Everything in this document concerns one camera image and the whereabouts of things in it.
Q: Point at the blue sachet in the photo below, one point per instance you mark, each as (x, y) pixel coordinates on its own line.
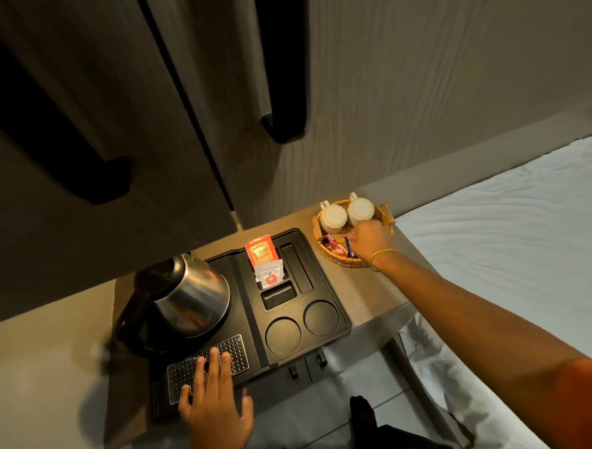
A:
(349, 247)

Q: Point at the round wicker basket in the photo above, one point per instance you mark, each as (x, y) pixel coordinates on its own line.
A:
(340, 261)

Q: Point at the yellow wristband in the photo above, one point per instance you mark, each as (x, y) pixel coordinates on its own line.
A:
(382, 252)

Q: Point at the orange tea bag packet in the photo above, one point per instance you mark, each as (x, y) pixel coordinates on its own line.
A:
(260, 250)

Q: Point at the perforated metal drip grate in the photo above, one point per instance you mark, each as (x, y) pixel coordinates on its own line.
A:
(233, 351)

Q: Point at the black drawer knob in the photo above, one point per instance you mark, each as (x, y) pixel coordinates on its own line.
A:
(322, 360)
(293, 372)

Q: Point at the grey bedside table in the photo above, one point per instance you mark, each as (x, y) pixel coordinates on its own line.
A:
(370, 296)

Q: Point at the person's dark trouser leg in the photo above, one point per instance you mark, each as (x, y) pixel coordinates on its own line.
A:
(370, 428)

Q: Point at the person's left little finger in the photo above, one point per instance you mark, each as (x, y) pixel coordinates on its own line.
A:
(184, 398)

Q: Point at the person's left hand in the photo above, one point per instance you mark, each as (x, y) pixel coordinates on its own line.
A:
(215, 416)

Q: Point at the white sachet with red mark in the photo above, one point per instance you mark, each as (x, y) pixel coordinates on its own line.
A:
(270, 275)

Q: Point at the white bed sheet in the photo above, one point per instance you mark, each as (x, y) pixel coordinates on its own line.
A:
(508, 222)

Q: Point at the person's right fingers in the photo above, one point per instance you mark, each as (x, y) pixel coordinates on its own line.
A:
(360, 231)

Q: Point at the grey wooden wardrobe door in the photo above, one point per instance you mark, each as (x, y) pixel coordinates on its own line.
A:
(138, 115)
(416, 92)

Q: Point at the black plastic serving tray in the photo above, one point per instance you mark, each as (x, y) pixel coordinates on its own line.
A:
(286, 300)

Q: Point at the person's right hand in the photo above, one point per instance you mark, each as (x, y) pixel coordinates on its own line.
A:
(377, 243)

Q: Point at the stainless steel electric kettle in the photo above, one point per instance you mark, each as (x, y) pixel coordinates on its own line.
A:
(192, 296)

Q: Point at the person's left middle finger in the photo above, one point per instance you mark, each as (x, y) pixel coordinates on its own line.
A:
(213, 370)

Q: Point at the white ceramic cup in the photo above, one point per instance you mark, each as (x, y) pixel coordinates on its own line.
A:
(333, 218)
(360, 210)

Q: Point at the person's right forearm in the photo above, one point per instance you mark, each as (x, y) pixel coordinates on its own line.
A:
(467, 324)

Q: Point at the person's left thumb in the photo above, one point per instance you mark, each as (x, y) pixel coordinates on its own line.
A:
(247, 403)

